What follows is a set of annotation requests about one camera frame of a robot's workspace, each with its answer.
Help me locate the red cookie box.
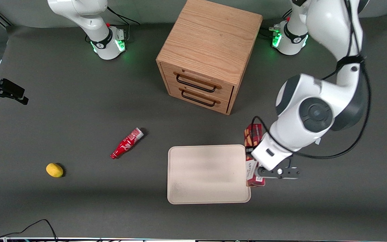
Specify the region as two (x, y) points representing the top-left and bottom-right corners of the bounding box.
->
(244, 123), (266, 188)

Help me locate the beige rectangular tray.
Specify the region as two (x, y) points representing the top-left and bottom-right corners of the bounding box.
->
(167, 145), (251, 205)

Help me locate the wooden drawer front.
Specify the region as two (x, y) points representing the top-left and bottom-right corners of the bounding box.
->
(168, 83), (231, 114)
(162, 63), (235, 102)

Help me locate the yellow lemon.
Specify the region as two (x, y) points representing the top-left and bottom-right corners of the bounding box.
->
(46, 163), (64, 178)

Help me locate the red cola bottle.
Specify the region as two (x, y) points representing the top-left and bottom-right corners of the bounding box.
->
(110, 127), (144, 160)

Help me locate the wooden drawer cabinet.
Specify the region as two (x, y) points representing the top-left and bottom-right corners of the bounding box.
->
(156, 0), (263, 115)

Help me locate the black drawer handle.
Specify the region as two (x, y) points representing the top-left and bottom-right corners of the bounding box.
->
(181, 90), (216, 108)
(176, 74), (217, 93)

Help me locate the black left arm base cable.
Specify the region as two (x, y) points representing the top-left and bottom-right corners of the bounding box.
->
(260, 9), (293, 38)

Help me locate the black arm base cable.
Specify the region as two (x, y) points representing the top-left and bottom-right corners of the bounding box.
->
(107, 6), (140, 42)
(260, 9), (293, 38)

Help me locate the black table edge cable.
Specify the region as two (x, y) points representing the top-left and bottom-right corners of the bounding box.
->
(0, 219), (58, 242)

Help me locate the black right arm base cable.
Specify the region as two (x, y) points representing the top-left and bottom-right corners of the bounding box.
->
(107, 6), (140, 42)

